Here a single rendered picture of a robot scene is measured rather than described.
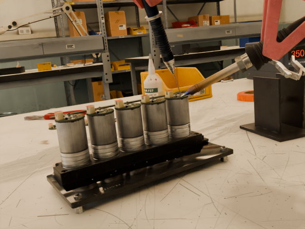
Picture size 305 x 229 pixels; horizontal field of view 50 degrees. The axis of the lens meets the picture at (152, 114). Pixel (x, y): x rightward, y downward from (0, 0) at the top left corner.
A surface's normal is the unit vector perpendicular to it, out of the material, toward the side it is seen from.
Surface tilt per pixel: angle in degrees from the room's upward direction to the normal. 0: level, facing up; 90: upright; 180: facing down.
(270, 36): 98
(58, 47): 90
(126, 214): 0
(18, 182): 0
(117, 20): 88
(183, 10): 90
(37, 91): 90
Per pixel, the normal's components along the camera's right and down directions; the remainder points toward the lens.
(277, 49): -0.27, 0.36
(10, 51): 0.40, 0.15
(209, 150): -0.10, -0.97
